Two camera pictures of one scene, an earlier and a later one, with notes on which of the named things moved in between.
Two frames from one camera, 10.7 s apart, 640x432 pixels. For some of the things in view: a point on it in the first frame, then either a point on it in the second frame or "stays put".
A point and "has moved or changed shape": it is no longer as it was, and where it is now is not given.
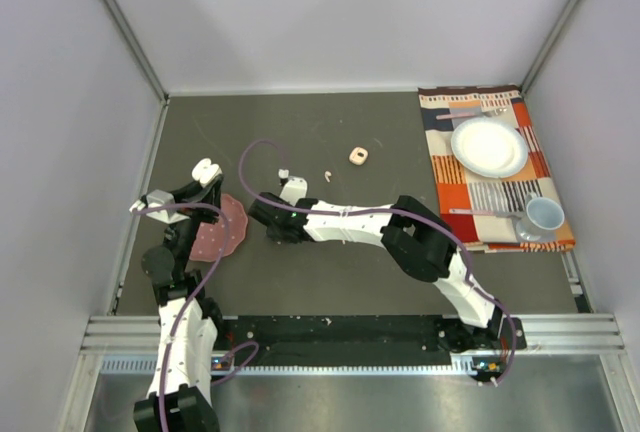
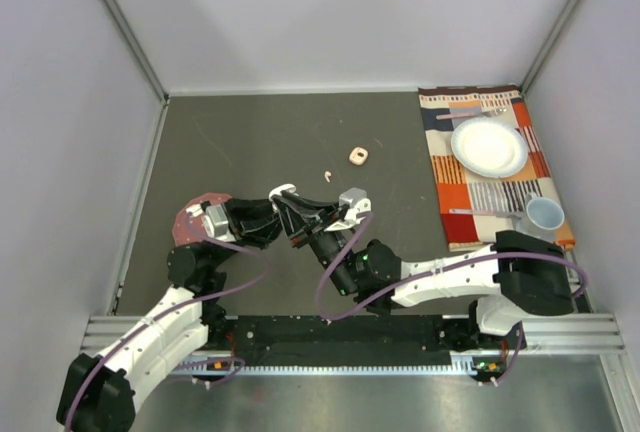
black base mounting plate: (364, 340) stays put
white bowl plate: (294, 189) → (357, 202)
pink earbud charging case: (358, 155) stays put
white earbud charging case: (204, 170) has moved or changed shape
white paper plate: (490, 148) stays put
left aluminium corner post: (125, 24) stays put
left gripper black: (195, 192) → (253, 222)
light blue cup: (542, 215) stays put
